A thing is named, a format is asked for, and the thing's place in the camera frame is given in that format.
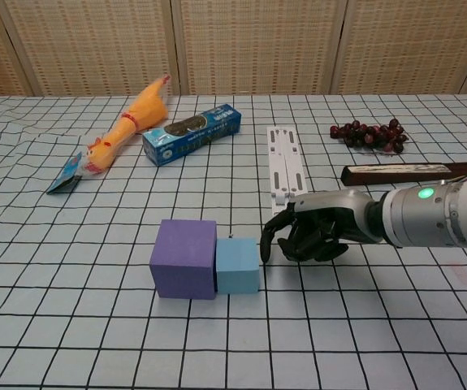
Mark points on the small blue packet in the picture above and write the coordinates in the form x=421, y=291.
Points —
x=64, y=178

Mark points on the folded dark wooden fan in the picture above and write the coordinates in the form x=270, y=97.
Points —
x=379, y=174

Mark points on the blue cookie box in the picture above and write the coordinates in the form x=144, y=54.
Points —
x=192, y=136

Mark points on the dark red grape bunch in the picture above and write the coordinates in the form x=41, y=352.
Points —
x=363, y=136

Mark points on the light blue checked tablecloth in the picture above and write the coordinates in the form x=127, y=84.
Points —
x=95, y=284

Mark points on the medium blue foam cube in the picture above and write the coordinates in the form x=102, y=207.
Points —
x=237, y=264

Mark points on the white folding laptop stand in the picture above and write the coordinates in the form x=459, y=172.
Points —
x=282, y=162

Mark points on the beige woven folding screen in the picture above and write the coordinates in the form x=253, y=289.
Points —
x=257, y=40

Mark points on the yellow rubber chicken toy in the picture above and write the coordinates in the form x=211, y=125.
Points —
x=145, y=109

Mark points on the large purple foam cube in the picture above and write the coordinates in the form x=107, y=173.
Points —
x=180, y=260

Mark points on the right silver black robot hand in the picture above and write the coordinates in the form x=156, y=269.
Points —
x=330, y=203

